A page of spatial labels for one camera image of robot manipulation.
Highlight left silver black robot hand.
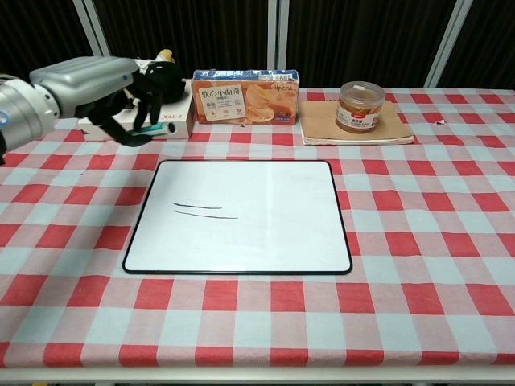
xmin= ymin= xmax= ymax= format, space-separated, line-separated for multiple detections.
xmin=30 ymin=55 xmax=162 ymax=148

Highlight green white marker pen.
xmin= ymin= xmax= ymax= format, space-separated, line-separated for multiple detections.
xmin=130 ymin=121 xmax=176 ymax=138

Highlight dark corrugated partition panel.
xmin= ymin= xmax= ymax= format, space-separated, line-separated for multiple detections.
xmin=0 ymin=0 xmax=101 ymax=92
xmin=438 ymin=0 xmax=515 ymax=89
xmin=94 ymin=0 xmax=270 ymax=80
xmin=286 ymin=0 xmax=459 ymax=88

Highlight black white plush toy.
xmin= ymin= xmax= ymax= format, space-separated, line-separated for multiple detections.
xmin=120 ymin=48 xmax=190 ymax=109

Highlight white flat cardboard box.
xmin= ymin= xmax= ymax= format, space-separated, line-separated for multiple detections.
xmin=78 ymin=78 xmax=193 ymax=142

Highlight orange blue cookie box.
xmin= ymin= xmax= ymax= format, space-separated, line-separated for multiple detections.
xmin=191 ymin=68 xmax=302 ymax=125

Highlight white drawing board black rim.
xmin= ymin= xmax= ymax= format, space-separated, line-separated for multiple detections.
xmin=122 ymin=159 xmax=354 ymax=276

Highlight brown paper notebook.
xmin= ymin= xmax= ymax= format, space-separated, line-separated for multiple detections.
xmin=299 ymin=99 xmax=415 ymax=146

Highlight clear plastic snack jar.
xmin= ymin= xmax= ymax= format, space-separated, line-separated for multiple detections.
xmin=335 ymin=80 xmax=386 ymax=133

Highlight red white checkered tablecloth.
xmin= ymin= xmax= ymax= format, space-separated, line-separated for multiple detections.
xmin=0 ymin=86 xmax=515 ymax=369

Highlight grey partition post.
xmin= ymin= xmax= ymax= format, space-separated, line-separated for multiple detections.
xmin=73 ymin=0 xmax=116 ymax=61
xmin=267 ymin=0 xmax=289 ymax=80
xmin=424 ymin=0 xmax=474 ymax=88

